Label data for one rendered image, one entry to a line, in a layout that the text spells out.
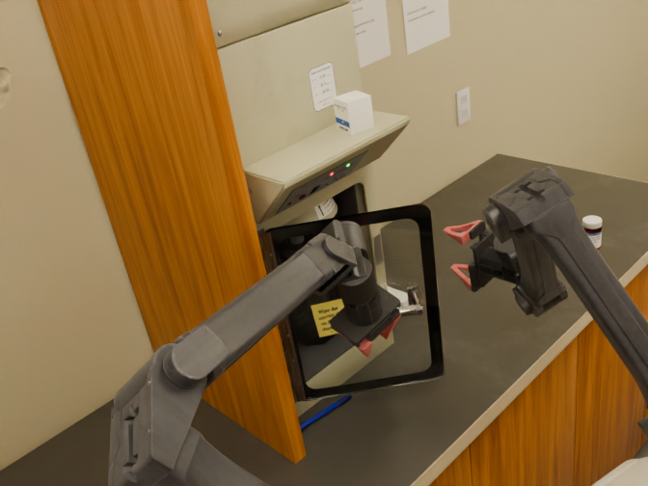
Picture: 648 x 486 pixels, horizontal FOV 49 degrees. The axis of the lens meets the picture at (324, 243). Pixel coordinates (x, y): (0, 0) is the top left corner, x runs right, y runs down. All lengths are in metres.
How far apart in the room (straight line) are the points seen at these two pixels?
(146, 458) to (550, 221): 0.57
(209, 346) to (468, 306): 1.15
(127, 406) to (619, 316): 0.60
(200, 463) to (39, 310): 0.98
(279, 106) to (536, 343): 0.80
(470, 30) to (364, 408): 1.35
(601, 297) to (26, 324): 1.13
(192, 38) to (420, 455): 0.85
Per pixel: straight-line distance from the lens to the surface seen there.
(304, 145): 1.26
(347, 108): 1.25
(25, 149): 1.49
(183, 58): 1.07
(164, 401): 0.65
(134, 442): 0.65
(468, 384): 1.54
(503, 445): 1.68
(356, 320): 1.09
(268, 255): 1.27
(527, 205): 0.93
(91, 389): 1.72
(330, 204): 1.42
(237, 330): 0.78
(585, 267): 0.94
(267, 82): 1.22
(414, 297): 1.34
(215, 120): 1.05
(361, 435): 1.45
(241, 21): 1.18
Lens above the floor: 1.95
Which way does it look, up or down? 29 degrees down
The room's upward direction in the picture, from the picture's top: 10 degrees counter-clockwise
